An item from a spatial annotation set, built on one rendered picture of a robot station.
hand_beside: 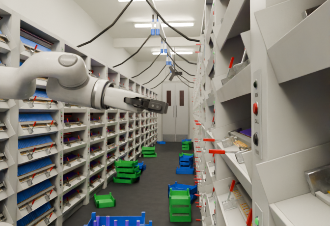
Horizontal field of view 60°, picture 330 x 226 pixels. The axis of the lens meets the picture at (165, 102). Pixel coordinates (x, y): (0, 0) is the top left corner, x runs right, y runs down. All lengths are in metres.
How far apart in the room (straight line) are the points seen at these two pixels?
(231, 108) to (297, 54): 0.79
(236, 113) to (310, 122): 0.70
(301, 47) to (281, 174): 0.17
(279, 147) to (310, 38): 0.16
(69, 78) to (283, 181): 0.54
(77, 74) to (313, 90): 0.53
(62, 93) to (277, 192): 0.59
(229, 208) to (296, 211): 0.60
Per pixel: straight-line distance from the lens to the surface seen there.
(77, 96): 0.78
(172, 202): 2.90
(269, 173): 0.38
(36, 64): 0.77
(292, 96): 0.39
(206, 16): 1.87
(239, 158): 0.65
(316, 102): 0.40
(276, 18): 0.40
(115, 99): 0.74
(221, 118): 1.07
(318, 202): 0.37
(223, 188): 1.11
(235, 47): 1.11
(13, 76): 0.84
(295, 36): 0.30
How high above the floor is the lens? 1.04
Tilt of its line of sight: 2 degrees up
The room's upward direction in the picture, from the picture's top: straight up
